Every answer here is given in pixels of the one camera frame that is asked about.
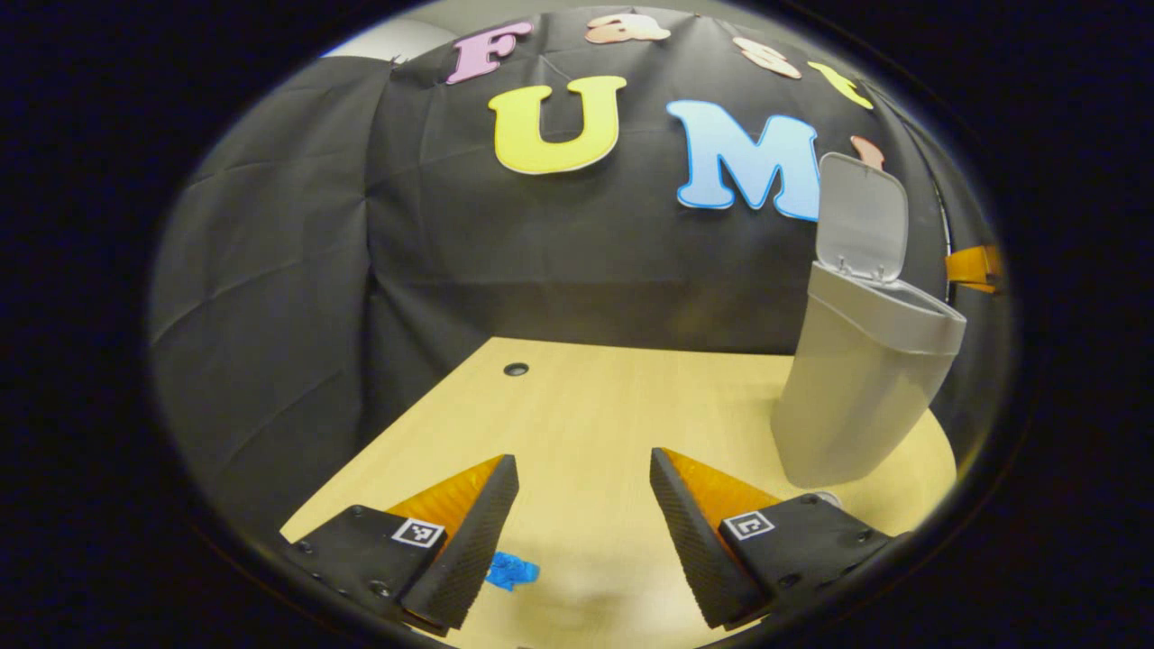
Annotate wooden desktop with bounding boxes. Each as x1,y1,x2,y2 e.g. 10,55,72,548
279,336,959,649

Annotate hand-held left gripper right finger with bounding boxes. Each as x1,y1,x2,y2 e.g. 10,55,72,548
648,446,904,632

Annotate black backdrop cloth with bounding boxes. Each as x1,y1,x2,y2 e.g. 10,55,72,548
149,5,1003,542

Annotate blue paper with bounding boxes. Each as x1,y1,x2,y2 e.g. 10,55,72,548
484,551,542,593

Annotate white desktop garbage bin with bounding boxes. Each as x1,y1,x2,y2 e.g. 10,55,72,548
770,151,968,490

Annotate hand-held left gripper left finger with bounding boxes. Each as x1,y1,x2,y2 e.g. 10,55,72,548
282,453,522,637

